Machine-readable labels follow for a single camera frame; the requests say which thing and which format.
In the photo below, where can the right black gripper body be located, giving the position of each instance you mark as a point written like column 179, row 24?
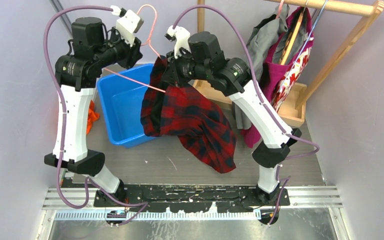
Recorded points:
column 184, row 69

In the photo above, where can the blue wire hanger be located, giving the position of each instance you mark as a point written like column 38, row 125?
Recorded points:
column 314, row 26

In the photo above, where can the red plaid skirt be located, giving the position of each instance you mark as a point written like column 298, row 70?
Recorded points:
column 200, row 125

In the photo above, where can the wooden hanger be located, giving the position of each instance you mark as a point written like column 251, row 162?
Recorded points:
column 288, row 50

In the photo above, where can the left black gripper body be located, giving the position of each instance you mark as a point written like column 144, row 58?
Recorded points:
column 115, row 49

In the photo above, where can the wooden clothes rack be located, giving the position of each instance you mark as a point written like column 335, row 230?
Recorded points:
column 341, row 25

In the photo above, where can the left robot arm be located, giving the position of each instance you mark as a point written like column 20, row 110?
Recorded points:
column 77, row 86

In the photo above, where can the orange cloth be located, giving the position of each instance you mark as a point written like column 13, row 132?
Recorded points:
column 92, row 116

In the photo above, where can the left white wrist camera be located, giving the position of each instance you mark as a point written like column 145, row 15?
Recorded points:
column 127, row 24

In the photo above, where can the grey garment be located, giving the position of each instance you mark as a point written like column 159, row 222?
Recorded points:
column 265, row 35

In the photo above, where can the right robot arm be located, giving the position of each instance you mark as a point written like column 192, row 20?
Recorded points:
column 235, row 82

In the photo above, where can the blue plastic bin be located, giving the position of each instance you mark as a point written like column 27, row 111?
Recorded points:
column 121, row 103

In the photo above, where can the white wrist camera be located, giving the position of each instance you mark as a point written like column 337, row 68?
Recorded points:
column 127, row 24
column 180, row 36

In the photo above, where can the floral white red garment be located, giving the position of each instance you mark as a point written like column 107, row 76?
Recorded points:
column 283, row 87

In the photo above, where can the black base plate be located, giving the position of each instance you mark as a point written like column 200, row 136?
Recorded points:
column 193, row 203

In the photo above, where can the magenta garment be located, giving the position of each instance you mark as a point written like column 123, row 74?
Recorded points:
column 271, row 63

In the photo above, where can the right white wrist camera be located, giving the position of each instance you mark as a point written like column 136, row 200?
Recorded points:
column 180, row 36

